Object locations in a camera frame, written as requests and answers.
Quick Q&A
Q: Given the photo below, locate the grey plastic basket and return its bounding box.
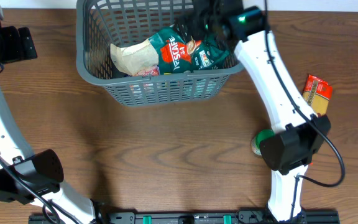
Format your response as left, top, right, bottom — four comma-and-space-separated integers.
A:
76, 0, 243, 106

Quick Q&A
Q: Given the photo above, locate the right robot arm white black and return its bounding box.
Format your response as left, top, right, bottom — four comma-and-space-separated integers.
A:
174, 1, 331, 223

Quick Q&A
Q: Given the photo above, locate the green Nescafe coffee bag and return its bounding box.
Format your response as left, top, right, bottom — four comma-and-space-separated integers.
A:
149, 27, 229, 75

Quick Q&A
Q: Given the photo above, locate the colourful tissue multipack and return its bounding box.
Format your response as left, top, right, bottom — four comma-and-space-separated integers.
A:
135, 65, 160, 77

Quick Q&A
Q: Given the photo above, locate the beige clear plastic bag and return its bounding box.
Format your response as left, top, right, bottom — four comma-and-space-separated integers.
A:
110, 39, 158, 76

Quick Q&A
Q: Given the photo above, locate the green lid jar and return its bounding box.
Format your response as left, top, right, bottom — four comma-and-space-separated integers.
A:
250, 129, 275, 156

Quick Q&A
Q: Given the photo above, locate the spaghetti pasta packet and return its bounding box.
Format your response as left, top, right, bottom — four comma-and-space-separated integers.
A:
302, 74, 333, 116

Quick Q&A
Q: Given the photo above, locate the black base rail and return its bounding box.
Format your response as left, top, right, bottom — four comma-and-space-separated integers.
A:
28, 210, 341, 224

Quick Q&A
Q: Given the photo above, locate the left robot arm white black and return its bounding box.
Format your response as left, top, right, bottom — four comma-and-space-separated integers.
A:
0, 6, 104, 223

